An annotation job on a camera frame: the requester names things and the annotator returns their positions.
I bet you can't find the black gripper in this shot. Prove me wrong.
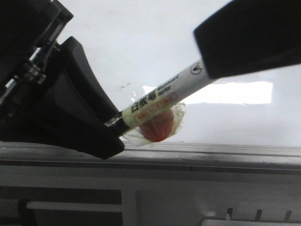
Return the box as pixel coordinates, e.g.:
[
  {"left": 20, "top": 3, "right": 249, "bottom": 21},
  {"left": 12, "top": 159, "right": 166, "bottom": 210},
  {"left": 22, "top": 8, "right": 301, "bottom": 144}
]
[{"left": 0, "top": 0, "right": 73, "bottom": 103}]

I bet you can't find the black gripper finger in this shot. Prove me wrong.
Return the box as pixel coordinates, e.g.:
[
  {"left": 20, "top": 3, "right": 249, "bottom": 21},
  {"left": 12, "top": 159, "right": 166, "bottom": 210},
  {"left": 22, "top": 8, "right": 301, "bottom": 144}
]
[
  {"left": 0, "top": 37, "right": 125, "bottom": 159},
  {"left": 194, "top": 0, "right": 301, "bottom": 79}
]

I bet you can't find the black and white whiteboard marker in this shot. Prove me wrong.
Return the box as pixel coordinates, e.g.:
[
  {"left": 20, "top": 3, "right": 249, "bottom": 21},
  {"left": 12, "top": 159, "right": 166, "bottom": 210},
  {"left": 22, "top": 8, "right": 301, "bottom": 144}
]
[{"left": 105, "top": 59, "right": 214, "bottom": 146}]

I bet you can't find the white whiteboard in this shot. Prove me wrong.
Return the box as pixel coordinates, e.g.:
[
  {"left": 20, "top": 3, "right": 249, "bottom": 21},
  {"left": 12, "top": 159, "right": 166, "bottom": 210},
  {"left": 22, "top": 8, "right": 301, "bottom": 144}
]
[{"left": 54, "top": 0, "right": 301, "bottom": 146}]

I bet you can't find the grey aluminium marker tray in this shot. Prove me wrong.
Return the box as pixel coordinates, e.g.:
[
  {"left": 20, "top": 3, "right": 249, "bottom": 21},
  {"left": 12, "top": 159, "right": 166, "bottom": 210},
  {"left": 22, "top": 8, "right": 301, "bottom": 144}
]
[{"left": 0, "top": 142, "right": 301, "bottom": 175}]

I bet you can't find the white metal stand frame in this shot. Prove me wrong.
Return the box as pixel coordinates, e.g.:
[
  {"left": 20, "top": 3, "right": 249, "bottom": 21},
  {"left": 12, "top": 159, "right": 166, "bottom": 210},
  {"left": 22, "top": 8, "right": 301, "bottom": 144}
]
[{"left": 0, "top": 164, "right": 301, "bottom": 226}]

